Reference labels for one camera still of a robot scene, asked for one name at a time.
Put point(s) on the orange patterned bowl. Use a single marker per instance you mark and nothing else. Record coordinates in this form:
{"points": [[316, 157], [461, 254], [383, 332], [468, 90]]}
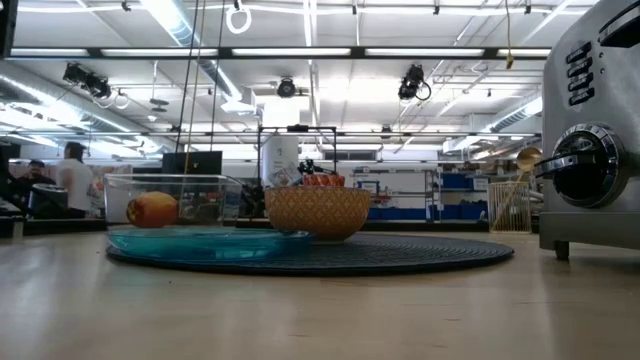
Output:
{"points": [[317, 212]]}

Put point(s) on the blue glass plate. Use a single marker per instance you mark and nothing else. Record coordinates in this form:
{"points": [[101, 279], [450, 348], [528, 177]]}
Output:
{"points": [[200, 247]]}

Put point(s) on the red-yellow apple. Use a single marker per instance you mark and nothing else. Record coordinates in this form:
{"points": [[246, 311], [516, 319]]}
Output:
{"points": [[152, 210]]}

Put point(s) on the gold spoon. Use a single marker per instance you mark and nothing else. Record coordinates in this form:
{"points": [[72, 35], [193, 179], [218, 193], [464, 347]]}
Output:
{"points": [[528, 159]]}

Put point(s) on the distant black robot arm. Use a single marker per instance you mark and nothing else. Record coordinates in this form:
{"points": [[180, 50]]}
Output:
{"points": [[312, 167]]}

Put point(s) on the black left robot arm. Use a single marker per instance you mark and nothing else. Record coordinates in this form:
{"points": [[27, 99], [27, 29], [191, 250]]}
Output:
{"points": [[7, 25]]}

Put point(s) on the white cylindrical tank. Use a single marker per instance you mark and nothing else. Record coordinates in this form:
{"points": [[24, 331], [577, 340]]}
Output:
{"points": [[277, 155]]}

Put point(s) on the clear plastic container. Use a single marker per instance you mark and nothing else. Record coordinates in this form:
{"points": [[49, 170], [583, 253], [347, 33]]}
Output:
{"points": [[220, 200]]}

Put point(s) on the round dark woven placemat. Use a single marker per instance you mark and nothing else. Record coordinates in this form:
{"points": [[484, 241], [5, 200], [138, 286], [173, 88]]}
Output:
{"points": [[400, 252]]}

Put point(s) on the black monitor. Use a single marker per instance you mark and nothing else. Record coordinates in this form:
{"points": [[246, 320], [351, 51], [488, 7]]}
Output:
{"points": [[200, 162]]}

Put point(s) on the blue storage bins shelf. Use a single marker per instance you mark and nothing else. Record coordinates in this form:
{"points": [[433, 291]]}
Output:
{"points": [[455, 212]]}

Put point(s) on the standing person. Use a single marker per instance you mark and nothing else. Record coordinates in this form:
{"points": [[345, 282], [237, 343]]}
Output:
{"points": [[75, 180]]}

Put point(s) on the grey bin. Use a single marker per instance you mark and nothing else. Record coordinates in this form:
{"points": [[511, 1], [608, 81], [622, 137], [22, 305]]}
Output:
{"points": [[47, 202]]}

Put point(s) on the seated person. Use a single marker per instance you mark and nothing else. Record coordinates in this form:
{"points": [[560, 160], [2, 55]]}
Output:
{"points": [[35, 180]]}

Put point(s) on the silver four-slot toaster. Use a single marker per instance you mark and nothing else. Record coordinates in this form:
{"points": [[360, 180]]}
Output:
{"points": [[615, 225]]}

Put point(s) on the black metal frame stand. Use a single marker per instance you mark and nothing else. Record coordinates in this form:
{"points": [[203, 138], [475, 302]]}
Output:
{"points": [[297, 128]]}

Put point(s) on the black ceiling-mounted camera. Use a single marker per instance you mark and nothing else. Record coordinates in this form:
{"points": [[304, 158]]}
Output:
{"points": [[411, 82], [286, 88], [90, 82]]}

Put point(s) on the black aluminium table frame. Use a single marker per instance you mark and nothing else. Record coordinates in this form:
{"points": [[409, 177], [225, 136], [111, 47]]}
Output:
{"points": [[60, 226]]}

